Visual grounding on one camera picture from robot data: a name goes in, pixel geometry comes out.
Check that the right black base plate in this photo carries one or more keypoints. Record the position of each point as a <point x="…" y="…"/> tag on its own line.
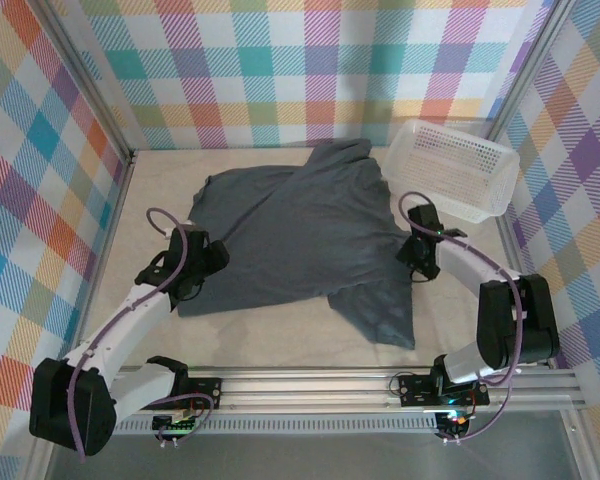
<point x="415" y="390"/>

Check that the grey t-shirt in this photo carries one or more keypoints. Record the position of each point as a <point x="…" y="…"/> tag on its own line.
<point x="305" y="235"/>

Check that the aluminium frame post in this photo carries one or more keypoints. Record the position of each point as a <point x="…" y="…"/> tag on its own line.
<point x="90" y="85"/>
<point x="530" y="65"/>

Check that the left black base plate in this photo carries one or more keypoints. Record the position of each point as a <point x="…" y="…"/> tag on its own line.
<point x="207" y="390"/>

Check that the left controller board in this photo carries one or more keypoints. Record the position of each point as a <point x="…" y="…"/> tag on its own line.
<point x="172" y="424"/>

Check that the aluminium mounting rail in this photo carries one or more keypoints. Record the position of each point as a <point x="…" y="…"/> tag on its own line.
<point x="305" y="390"/>

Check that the controller board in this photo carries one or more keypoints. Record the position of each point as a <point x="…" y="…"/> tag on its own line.
<point x="172" y="424"/>
<point x="452" y="422"/>

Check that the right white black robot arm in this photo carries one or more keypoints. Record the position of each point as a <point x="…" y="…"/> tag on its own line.
<point x="540" y="320"/>

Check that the right controller board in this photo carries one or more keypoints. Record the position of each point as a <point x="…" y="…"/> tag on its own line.
<point x="452" y="422"/>

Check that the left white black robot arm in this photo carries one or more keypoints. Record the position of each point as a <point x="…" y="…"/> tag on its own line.
<point x="55" y="400"/>

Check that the grey metal panel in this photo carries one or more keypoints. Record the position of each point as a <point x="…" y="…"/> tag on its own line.
<point x="305" y="460"/>

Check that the white perforated plastic basket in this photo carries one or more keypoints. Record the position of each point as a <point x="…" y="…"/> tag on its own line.
<point x="460" y="170"/>

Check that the aluminium table side rail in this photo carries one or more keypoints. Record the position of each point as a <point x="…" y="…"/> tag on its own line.
<point x="122" y="200"/>
<point x="506" y="235"/>

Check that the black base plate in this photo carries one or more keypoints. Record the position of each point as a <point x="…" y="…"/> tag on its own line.
<point x="415" y="390"/>
<point x="207" y="390"/>

